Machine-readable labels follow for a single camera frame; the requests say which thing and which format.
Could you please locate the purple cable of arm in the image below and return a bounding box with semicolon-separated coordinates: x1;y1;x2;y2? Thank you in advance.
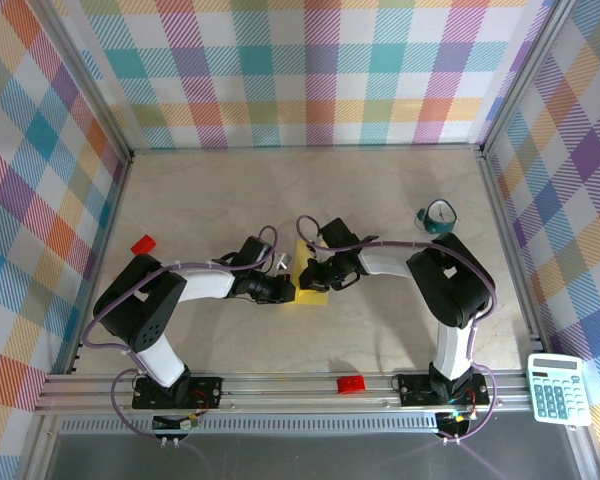
82;224;280;444
297;214;500;444

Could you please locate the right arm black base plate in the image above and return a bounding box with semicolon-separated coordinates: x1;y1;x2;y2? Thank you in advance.
397;372;491;407

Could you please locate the small electronics module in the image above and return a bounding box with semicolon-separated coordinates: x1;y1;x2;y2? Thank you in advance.
151;410;202;441
435;407;479;437

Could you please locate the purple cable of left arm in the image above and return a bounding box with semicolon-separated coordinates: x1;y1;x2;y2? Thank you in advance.
82;224;280;444

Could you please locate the aluminium frame rail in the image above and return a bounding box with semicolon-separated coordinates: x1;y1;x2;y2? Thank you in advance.
129;143;486;154
65;152;134;376
476;149;552;352

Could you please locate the red toy block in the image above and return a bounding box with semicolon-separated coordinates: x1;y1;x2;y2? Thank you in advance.
131;233;158;257
336;373;367;396

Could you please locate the aluminium frame post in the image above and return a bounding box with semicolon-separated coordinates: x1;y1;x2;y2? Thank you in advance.
29;0;134;162
479;0;579;157

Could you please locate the aluminium frame leg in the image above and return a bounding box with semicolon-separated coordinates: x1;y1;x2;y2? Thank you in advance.
562;424;600;480
18;414;64;480

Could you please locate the white calculator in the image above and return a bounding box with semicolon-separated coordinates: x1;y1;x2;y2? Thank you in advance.
527;352;594;427

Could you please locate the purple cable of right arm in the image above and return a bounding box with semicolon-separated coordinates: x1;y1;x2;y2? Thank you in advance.
297;214;500;444

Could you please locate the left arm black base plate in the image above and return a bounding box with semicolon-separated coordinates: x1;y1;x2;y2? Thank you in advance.
131;375;225;411

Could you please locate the teal alarm clock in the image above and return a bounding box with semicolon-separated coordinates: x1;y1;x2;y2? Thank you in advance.
414;198;459;234

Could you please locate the yellow paper sheet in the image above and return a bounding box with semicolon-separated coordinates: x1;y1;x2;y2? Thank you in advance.
292;239;330;307

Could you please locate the wide slotted aluminium beam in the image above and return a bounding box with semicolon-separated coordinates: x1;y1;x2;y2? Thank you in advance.
33;370;544;416

